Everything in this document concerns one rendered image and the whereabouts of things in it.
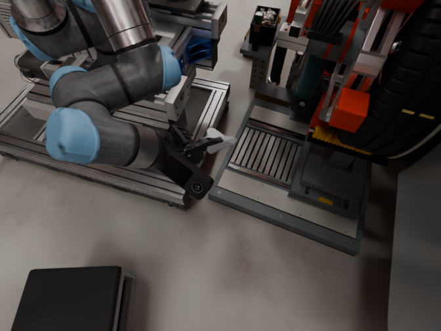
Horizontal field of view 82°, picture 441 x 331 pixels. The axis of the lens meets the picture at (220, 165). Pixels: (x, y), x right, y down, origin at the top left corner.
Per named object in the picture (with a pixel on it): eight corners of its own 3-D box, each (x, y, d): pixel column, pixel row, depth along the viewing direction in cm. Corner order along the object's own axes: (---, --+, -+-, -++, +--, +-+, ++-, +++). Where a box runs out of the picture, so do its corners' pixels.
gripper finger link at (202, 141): (220, 131, 53) (183, 144, 50) (224, 135, 53) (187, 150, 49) (218, 146, 57) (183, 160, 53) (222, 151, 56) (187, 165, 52)
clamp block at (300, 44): (305, 53, 75) (310, 37, 70) (275, 46, 77) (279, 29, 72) (308, 43, 77) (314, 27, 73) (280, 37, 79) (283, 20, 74)
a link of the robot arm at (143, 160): (146, 142, 40) (123, 178, 43) (168, 146, 43) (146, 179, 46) (128, 114, 43) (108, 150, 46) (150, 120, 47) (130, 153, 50)
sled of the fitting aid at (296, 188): (353, 221, 133) (362, 215, 125) (287, 196, 140) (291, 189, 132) (365, 148, 156) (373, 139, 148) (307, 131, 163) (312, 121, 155)
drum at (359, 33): (359, 77, 87) (381, 39, 75) (298, 61, 91) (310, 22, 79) (364, 52, 94) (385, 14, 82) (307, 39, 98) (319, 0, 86)
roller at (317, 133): (375, 160, 105) (382, 152, 100) (305, 138, 111) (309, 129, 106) (377, 150, 108) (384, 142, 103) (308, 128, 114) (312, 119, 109)
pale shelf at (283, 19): (266, 60, 146) (268, 56, 144) (239, 53, 150) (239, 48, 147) (286, 21, 166) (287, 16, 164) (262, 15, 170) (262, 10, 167)
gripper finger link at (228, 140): (226, 117, 59) (191, 129, 55) (241, 133, 56) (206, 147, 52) (225, 127, 61) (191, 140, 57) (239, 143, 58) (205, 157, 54)
